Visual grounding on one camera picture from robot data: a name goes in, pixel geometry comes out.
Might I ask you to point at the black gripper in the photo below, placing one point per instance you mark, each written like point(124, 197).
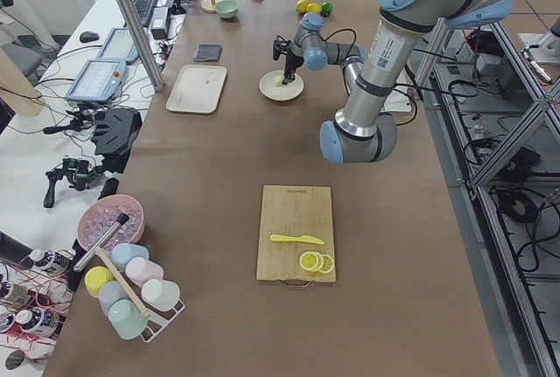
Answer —
point(290, 60)

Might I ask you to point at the cream round plate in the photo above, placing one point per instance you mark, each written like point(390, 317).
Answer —
point(268, 87)

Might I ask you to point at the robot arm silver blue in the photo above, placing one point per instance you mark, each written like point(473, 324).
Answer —
point(362, 132)

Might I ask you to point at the cream rectangular tray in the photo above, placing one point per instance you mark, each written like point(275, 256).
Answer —
point(197, 89)

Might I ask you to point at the yellow lemon far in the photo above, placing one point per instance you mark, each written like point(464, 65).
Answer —
point(301, 6)

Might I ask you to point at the yellow lemon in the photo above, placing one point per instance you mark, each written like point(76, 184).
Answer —
point(313, 8)
point(301, 6)

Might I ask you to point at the mint green bowl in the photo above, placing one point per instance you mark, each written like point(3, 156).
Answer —
point(227, 9)

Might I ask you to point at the yellow lemon near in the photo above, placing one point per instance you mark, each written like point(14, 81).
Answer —
point(313, 8)

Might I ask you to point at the green lime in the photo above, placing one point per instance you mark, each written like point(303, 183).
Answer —
point(326, 9)

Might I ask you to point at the grey folded cloth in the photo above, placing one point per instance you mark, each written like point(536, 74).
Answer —
point(207, 53)

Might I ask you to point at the black keyboard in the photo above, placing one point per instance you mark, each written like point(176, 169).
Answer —
point(144, 9)

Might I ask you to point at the wooden cutting board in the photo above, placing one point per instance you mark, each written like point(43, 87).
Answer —
point(294, 210)

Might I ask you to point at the teach pendant far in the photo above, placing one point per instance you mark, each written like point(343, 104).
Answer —
point(119, 45)

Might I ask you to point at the teach pendant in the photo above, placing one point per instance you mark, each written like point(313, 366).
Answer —
point(119, 45)
point(97, 81)

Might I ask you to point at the yellow plastic knife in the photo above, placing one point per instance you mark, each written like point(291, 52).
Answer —
point(304, 238)

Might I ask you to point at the black mouse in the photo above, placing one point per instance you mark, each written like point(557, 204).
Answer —
point(88, 36)

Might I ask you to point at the lemon slices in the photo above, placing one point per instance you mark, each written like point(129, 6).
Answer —
point(314, 261)

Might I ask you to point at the teach pendant near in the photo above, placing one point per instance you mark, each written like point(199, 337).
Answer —
point(97, 81)

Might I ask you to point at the metal muddler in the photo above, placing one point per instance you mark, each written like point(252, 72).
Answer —
point(121, 220)

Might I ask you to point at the pink bowl with ice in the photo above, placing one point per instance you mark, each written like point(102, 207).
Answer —
point(103, 214)

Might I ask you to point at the blue cup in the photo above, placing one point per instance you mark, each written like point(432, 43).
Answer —
point(123, 253)

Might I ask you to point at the pink cup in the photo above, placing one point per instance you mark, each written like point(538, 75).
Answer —
point(140, 270)

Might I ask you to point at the white cup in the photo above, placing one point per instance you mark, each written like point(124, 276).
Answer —
point(160, 294)

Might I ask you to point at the white cup rack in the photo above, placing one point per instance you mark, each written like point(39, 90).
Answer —
point(158, 321)

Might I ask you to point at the yellow cup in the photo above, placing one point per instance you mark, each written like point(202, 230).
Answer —
point(96, 278)

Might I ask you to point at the grey cup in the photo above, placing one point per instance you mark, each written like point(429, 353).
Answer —
point(110, 293)

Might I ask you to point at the mint green cup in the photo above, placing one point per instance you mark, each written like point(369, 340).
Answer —
point(126, 319)

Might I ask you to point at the aluminium frame post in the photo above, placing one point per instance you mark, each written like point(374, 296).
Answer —
point(141, 43)

